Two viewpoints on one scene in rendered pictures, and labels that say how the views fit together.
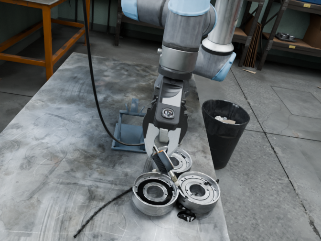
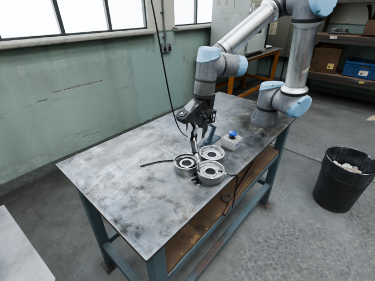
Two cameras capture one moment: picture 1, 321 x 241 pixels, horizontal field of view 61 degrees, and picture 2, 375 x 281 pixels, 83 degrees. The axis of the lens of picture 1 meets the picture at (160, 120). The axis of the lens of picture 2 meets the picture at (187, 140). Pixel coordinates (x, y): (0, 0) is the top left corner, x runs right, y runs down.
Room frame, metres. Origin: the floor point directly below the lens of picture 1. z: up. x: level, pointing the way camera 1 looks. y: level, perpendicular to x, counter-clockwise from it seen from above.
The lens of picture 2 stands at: (-0.01, -0.51, 1.36)
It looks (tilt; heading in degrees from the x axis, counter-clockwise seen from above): 32 degrees down; 47
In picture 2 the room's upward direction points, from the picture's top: straight up
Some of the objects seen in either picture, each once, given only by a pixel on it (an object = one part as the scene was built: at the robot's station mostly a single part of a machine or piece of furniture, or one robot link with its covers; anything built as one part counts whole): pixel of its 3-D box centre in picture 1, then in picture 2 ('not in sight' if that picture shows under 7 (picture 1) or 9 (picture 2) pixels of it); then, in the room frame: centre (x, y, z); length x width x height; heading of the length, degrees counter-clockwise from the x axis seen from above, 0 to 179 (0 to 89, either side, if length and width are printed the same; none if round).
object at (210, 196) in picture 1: (196, 192); (210, 173); (0.48, -0.12, 0.82); 0.08 x 0.08 x 0.02
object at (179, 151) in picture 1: (171, 163); (211, 156); (0.56, -0.05, 0.82); 0.10 x 0.10 x 0.04
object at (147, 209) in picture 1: (154, 194); (186, 164); (0.45, -0.02, 0.82); 0.10 x 0.10 x 0.04
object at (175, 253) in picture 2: not in sight; (198, 189); (0.69, 0.13, 0.40); 1.17 x 0.59 x 0.80; 5
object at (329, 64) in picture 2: not in sight; (327, 58); (4.11, 0.57, 0.64); 0.49 x 0.40 x 0.37; 100
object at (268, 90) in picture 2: not in sight; (271, 93); (1.05, -0.03, 0.97); 0.13 x 0.12 x 0.14; 73
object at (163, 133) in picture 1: (171, 129); (232, 140); (0.72, -0.04, 0.82); 0.08 x 0.07 x 0.05; 5
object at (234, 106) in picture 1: (217, 135); (340, 180); (1.69, -0.43, 0.21); 0.34 x 0.34 x 0.43
